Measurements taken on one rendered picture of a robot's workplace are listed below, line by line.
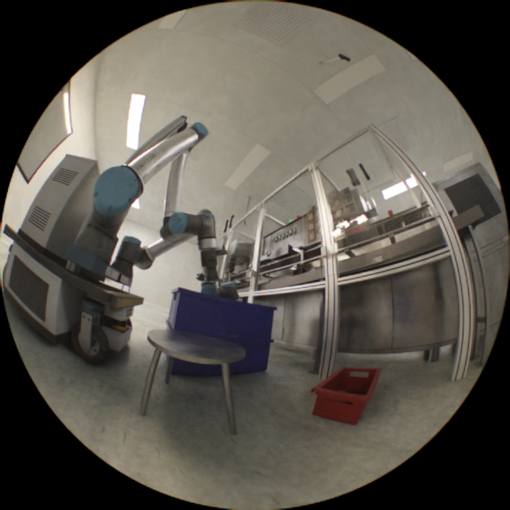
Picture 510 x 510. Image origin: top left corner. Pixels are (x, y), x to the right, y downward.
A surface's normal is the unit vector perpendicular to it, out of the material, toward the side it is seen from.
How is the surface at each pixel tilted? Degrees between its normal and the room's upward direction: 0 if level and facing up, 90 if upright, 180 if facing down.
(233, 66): 180
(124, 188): 95
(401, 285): 90
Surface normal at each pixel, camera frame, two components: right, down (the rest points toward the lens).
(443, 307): -0.81, -0.31
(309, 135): -0.11, 0.91
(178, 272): 0.57, -0.26
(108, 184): 0.81, -0.05
